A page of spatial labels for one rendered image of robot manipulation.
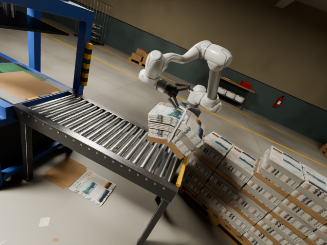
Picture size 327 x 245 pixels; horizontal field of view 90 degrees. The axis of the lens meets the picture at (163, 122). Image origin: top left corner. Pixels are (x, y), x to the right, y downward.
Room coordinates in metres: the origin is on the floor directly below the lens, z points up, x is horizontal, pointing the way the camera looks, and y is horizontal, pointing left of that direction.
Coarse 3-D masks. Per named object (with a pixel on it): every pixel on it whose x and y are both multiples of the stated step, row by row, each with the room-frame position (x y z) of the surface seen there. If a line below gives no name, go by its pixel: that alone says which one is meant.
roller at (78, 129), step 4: (104, 112) 1.31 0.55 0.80; (108, 112) 1.34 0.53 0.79; (96, 116) 1.20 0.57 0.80; (100, 116) 1.23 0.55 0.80; (104, 116) 1.27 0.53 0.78; (92, 120) 1.13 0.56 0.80; (96, 120) 1.16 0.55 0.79; (80, 124) 1.01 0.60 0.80; (84, 124) 1.03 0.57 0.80; (88, 124) 1.06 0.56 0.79; (92, 124) 1.11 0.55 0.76; (76, 128) 0.95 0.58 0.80; (80, 128) 0.97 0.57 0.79; (84, 128) 1.01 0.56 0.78; (76, 132) 0.93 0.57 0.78
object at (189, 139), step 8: (192, 112) 1.25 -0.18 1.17; (192, 120) 1.12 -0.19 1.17; (184, 128) 0.97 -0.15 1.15; (192, 128) 1.00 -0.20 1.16; (200, 128) 1.11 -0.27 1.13; (176, 136) 0.98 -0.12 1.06; (184, 136) 0.97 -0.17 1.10; (192, 136) 0.97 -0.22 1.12; (200, 136) 1.01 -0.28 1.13; (176, 144) 0.98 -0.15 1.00; (184, 144) 0.97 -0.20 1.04; (192, 144) 0.96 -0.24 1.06; (200, 144) 0.96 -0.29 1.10; (184, 152) 0.97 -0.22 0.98
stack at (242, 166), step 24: (216, 144) 1.57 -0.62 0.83; (192, 168) 1.51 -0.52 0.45; (216, 168) 1.59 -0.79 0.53; (240, 168) 1.34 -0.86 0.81; (240, 192) 1.27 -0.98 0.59; (264, 192) 1.22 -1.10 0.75; (216, 216) 1.30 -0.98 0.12; (240, 216) 1.21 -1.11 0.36; (264, 216) 1.17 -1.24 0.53; (288, 216) 1.10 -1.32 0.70; (240, 240) 1.14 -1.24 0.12; (264, 240) 1.09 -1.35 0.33; (288, 240) 1.04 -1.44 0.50
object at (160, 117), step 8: (160, 104) 1.22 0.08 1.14; (168, 104) 1.25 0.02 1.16; (152, 112) 1.03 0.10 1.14; (160, 112) 1.04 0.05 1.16; (168, 112) 1.06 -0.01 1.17; (176, 112) 1.10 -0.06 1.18; (152, 120) 0.99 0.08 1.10; (160, 120) 0.99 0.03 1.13; (168, 120) 0.99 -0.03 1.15; (152, 128) 1.00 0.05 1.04; (160, 128) 0.99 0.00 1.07; (168, 128) 0.99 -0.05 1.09; (152, 136) 1.00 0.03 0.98; (160, 136) 0.99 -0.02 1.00
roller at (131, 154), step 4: (148, 132) 1.30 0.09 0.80; (144, 136) 1.21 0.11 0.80; (140, 140) 1.13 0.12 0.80; (144, 140) 1.16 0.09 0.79; (136, 144) 1.06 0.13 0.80; (140, 144) 1.08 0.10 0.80; (132, 148) 1.00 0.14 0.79; (136, 148) 1.01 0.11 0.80; (128, 152) 0.95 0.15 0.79; (132, 152) 0.95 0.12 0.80; (136, 152) 0.99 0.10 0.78; (128, 156) 0.90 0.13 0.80; (132, 156) 0.93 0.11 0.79
